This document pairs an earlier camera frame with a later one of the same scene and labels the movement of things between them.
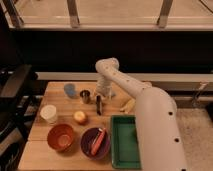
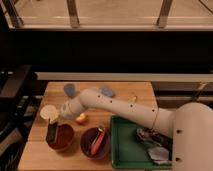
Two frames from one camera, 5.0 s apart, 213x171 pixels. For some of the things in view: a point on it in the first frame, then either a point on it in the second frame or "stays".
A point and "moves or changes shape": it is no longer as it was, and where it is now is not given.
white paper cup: x=49 y=112 stays
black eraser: x=98 y=105 moves or changes shape
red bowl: x=60 y=137 stays
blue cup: x=70 y=90 stays
